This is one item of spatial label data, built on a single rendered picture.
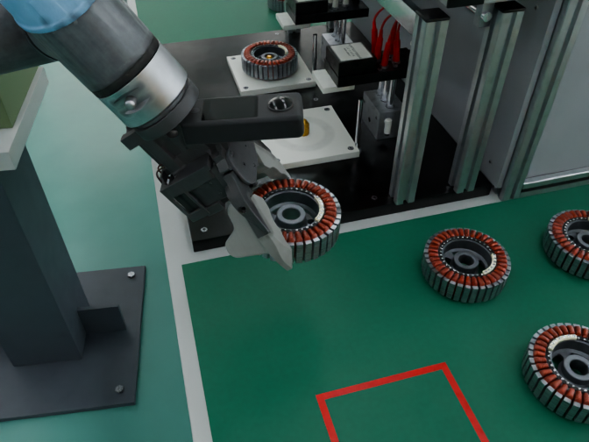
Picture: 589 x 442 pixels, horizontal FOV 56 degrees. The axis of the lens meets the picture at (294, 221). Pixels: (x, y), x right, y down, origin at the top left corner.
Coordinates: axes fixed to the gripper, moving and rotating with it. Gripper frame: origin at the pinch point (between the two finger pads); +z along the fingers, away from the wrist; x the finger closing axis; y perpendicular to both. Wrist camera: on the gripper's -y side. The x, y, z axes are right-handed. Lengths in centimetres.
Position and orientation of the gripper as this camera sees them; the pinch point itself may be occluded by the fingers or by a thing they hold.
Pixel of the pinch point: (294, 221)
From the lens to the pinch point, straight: 63.1
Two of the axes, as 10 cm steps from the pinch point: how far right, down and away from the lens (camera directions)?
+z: 5.4, 5.9, 6.0
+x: 0.1, 7.0, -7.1
